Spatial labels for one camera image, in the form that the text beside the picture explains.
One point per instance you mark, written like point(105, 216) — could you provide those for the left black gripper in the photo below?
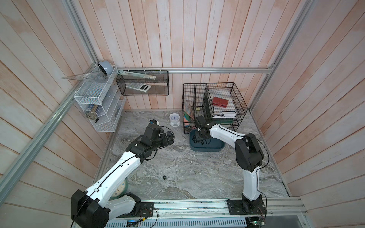
point(165, 141)

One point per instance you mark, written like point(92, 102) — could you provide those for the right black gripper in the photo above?
point(196, 131)

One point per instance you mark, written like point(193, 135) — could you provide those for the dark teal storage box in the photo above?
point(204, 145)

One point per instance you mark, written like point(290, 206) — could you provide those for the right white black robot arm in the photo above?
point(249, 157)

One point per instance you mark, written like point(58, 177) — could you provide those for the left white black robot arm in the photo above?
point(114, 176)

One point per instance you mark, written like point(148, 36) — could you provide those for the white tray in organizer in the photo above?
point(225, 115)

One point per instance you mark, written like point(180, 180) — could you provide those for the small white alarm clock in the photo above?
point(175, 120)

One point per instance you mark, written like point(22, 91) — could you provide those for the red wallet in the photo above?
point(220, 102)

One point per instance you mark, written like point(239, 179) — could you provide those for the white calculator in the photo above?
point(141, 87)

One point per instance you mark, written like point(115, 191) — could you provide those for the clear plastic ruler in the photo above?
point(134, 74)

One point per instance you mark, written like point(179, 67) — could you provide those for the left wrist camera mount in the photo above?
point(154, 122)

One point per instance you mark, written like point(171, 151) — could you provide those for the black wire desk organizer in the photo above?
point(197, 101)

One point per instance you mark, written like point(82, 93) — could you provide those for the black wire wall basket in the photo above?
point(159, 86)

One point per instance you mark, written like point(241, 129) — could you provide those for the green round wall clock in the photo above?
point(120, 191)

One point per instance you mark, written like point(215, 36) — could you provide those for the white wire wall shelf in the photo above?
point(101, 100)

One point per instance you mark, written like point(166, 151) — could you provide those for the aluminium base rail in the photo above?
point(201, 208)

